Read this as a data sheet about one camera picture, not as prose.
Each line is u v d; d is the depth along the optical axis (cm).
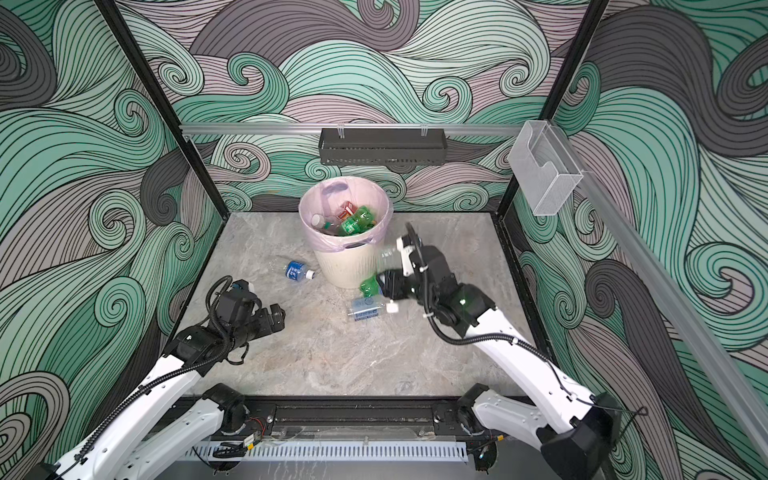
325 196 93
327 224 93
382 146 96
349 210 95
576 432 36
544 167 78
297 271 97
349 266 87
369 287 96
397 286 62
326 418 75
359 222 92
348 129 93
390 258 70
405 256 64
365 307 88
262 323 69
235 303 57
